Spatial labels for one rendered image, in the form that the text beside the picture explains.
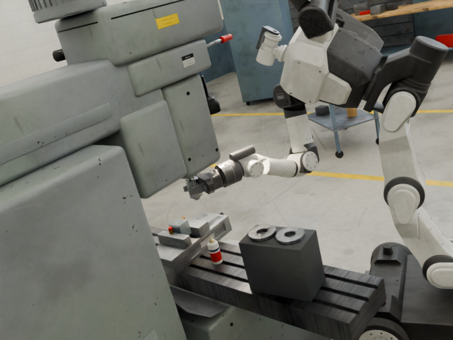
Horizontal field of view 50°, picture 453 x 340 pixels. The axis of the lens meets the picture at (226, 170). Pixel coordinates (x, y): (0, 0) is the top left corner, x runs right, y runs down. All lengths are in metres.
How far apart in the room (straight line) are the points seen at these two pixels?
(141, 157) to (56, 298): 0.46
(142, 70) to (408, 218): 1.08
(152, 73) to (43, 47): 7.39
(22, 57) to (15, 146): 7.41
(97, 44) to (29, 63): 7.27
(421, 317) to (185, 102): 1.18
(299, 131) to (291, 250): 0.64
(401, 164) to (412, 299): 0.56
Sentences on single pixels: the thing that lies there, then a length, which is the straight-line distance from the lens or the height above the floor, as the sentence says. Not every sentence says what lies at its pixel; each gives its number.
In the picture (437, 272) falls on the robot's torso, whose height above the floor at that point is 0.70.
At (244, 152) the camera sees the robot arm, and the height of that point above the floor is 1.29.
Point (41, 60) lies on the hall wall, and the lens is 8.77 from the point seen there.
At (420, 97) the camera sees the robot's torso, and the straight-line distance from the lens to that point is 1.77.
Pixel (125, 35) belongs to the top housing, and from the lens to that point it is 1.41.
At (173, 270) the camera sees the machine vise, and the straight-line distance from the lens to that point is 1.84.
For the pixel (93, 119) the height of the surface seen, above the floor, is 1.62.
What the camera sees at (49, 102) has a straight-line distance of 1.29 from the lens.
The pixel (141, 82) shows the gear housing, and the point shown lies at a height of 1.67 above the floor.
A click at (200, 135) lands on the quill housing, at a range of 1.61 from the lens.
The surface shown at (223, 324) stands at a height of 0.82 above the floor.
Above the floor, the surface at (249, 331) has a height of 0.70.
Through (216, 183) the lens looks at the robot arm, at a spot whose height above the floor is 1.23.
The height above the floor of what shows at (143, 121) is 1.56.
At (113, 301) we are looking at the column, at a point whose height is 1.20.
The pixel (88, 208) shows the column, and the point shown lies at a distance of 1.21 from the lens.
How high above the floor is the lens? 1.86
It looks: 20 degrees down
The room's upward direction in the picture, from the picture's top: 14 degrees counter-clockwise
